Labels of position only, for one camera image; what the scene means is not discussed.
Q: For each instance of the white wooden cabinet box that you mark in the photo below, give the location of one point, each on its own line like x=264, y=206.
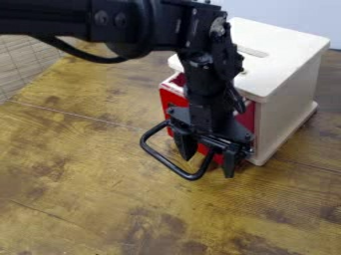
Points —
x=280, y=65

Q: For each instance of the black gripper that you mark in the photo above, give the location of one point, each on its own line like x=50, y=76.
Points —
x=205, y=121

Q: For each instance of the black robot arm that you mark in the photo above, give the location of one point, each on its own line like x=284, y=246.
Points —
x=111, y=31

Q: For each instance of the red wooden drawer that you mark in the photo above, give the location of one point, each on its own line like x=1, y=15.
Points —
x=172, y=98

